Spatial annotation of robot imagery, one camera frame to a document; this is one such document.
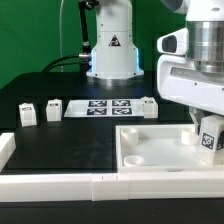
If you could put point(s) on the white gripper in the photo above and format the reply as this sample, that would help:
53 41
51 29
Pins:
178 81

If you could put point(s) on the white square tabletop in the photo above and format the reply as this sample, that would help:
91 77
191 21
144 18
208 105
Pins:
162 148

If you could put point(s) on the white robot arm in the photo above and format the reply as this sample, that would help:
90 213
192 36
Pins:
115 59

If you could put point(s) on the white marker sheet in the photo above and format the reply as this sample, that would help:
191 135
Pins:
104 108

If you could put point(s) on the white U-shaped obstacle fence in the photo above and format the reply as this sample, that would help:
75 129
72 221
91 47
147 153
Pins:
99 187

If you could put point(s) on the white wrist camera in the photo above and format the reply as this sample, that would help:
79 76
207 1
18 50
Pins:
175 43

